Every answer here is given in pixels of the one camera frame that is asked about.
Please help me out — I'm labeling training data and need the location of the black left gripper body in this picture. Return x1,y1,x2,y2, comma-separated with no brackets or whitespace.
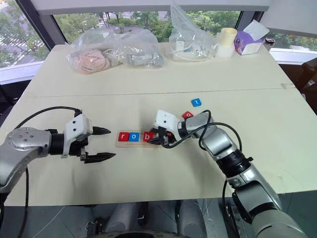
67,135,90,162

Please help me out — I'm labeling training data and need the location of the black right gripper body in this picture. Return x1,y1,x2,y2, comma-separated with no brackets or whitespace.
154,126,174,147

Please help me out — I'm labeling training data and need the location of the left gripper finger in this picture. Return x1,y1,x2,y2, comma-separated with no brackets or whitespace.
92,126,111,136
84,152,117,165

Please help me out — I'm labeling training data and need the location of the wooden letter tray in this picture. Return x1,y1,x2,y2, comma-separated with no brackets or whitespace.
114,131,162,149

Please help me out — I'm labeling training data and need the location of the clear bag with pink cloth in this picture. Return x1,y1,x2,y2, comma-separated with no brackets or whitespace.
65,28,165,75

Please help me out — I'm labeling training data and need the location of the cream paper cup stack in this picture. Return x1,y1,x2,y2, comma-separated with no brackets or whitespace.
214,27,238,59

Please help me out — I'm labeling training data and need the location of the purple tissue box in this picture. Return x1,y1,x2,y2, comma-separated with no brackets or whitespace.
233,20,270,56

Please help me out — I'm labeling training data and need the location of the brown object beside table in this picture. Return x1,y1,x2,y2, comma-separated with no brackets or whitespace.
294,59,317,113

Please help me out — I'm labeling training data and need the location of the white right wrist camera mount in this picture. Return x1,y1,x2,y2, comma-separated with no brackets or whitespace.
152,109,183,141

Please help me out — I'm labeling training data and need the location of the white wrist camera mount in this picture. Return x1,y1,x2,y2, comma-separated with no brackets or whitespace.
61,114,94,159
152,109,183,141

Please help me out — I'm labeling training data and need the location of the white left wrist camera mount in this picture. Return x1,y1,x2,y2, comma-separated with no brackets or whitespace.
61,114,94,159

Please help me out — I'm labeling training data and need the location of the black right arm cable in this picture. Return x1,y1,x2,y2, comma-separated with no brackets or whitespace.
160,109,243,214

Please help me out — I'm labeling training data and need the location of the clear bag with white cable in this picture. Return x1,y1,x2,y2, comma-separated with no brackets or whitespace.
167,1,219,62

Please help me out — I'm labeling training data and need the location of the black window frame post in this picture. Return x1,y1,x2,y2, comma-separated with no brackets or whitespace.
234,10,264,31
15,0,68,49

